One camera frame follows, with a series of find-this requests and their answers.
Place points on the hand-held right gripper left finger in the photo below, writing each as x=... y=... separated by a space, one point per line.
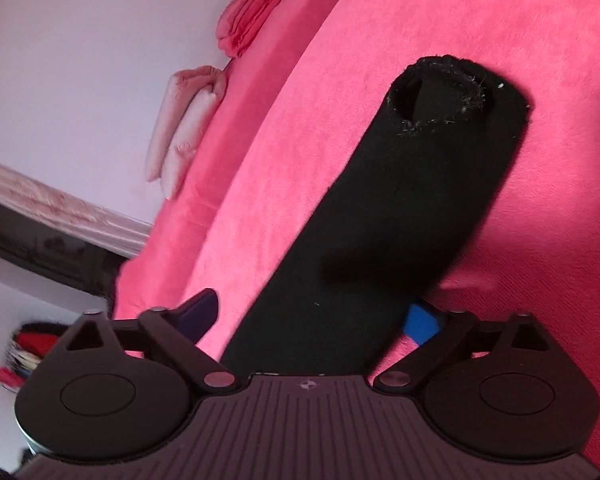
x=200 y=316

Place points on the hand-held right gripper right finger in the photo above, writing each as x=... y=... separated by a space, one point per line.
x=420 y=325

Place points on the pink pillow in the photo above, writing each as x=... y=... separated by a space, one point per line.
x=192 y=145

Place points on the pile of colourful clothes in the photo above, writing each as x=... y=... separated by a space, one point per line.
x=27 y=350

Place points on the pale curtain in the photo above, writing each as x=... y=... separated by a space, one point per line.
x=55 y=200

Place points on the light pink folded cloth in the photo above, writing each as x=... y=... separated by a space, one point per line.
x=172 y=110

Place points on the coral bed sheet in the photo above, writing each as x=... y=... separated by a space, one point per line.
x=255 y=90

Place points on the folded red blanket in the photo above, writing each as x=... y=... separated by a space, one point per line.
x=250 y=20

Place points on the pink fleece blanket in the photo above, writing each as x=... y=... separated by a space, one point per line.
x=530 y=20

